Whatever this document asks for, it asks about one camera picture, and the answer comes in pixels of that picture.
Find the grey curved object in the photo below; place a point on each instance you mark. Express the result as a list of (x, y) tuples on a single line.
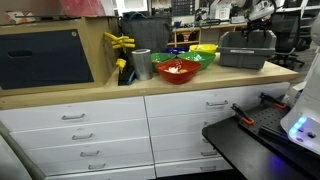
[(16, 156)]

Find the yellow plastic bowl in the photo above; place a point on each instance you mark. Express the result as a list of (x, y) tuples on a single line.
[(203, 49)]

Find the silver metal cylinder cup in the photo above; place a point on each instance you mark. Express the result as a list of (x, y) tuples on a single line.
[(142, 65)]

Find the white framed board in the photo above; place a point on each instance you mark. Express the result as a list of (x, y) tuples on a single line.
[(131, 6)]

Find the white cardboard box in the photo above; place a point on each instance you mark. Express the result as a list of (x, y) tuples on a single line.
[(220, 10)]

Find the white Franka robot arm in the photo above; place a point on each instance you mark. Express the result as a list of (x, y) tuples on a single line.
[(305, 100)]

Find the grey plastic storage bin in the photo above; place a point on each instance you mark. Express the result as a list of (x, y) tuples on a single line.
[(246, 56)]

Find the white plastic bracket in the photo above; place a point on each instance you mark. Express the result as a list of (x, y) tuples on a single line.
[(293, 95)]

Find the teal cloth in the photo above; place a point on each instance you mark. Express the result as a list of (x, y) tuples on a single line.
[(133, 15)]

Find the black orange bar clamp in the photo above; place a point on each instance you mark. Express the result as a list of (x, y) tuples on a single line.
[(245, 118), (273, 101)]

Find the orange white patterned box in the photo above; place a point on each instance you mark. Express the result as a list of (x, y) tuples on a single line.
[(20, 16)]

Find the wooden box with black panel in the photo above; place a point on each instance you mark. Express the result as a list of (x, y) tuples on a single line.
[(50, 58)]

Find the red flat panel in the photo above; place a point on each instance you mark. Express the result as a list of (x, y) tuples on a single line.
[(83, 7)]

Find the crumpled white blue wrapper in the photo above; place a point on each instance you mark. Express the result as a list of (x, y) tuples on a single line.
[(198, 57)]

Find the blue plastic bowl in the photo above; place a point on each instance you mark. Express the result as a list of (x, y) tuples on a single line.
[(175, 50)]

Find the white drawer cabinet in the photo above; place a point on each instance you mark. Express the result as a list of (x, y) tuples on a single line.
[(110, 110)]

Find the grey fabric hamper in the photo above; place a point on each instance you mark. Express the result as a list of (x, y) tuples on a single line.
[(146, 33)]

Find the black office chair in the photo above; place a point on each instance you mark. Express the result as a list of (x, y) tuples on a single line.
[(286, 31)]

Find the black grid panel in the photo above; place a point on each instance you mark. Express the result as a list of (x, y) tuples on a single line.
[(183, 7)]

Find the large green plastic bowl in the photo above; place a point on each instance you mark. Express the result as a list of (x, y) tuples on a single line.
[(200, 63)]

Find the white orange small pieces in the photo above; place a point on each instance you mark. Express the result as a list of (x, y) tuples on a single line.
[(176, 70)]

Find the red plastic bowl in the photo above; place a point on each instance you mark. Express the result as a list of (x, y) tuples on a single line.
[(178, 76)]

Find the small yellow spring clamp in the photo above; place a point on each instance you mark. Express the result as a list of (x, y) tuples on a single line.
[(121, 63)]

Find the small green plastic bowl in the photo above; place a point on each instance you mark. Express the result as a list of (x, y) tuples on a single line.
[(160, 58)]

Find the black perforated table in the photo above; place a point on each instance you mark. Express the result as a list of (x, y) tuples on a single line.
[(233, 146)]

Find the wooden shelf workbench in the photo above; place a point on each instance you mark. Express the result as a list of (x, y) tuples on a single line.
[(186, 30)]

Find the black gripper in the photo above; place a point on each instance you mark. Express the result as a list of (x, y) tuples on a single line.
[(256, 26)]

